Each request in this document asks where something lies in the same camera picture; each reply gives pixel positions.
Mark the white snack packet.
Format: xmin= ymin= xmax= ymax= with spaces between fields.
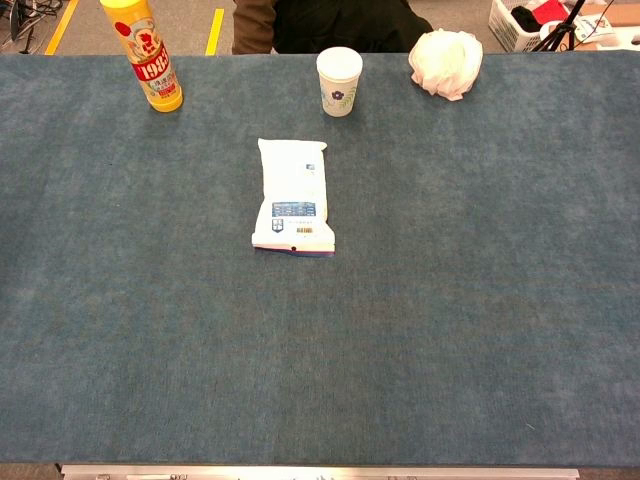
xmin=250 ymin=137 xmax=337 ymax=259

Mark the blue felt table cloth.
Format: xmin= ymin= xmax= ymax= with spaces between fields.
xmin=0 ymin=49 xmax=640 ymax=467

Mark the white paper cup floral print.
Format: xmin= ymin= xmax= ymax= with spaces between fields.
xmin=315 ymin=46 xmax=364 ymax=119

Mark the person in dark clothes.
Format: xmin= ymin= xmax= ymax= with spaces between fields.
xmin=231 ymin=0 xmax=435 ymax=56

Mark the crumpled white plastic bag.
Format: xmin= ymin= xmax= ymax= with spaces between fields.
xmin=408 ymin=28 xmax=485 ymax=103

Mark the yellow bottle with red label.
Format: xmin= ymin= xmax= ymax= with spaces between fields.
xmin=99 ymin=0 xmax=185 ymax=114

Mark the white plastic laundry basket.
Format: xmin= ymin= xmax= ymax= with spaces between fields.
xmin=487 ymin=0 xmax=571 ymax=54

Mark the black tripod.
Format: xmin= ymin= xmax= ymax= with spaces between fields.
xmin=530 ymin=0 xmax=587 ymax=53

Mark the cardboard box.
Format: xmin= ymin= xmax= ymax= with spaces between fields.
xmin=569 ymin=0 xmax=640 ymax=52

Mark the aluminium frame rail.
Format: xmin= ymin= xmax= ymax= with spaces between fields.
xmin=59 ymin=464 xmax=581 ymax=480

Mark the black equipment with cables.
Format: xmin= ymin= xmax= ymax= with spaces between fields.
xmin=0 ymin=0 xmax=65 ymax=53

